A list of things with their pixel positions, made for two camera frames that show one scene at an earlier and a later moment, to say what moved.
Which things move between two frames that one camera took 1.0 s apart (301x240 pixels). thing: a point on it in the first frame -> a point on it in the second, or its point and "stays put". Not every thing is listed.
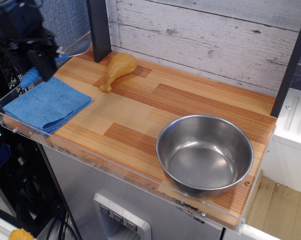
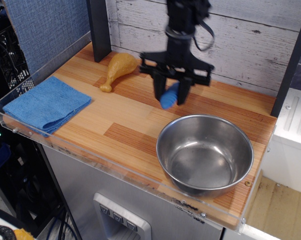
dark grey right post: [288, 74] stays put
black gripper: [34, 38] -> [177, 62]
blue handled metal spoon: [33, 75] -> [169, 99]
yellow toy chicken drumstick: [120, 64] stays put
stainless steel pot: [204, 156] stays put
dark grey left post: [99, 28] stays put
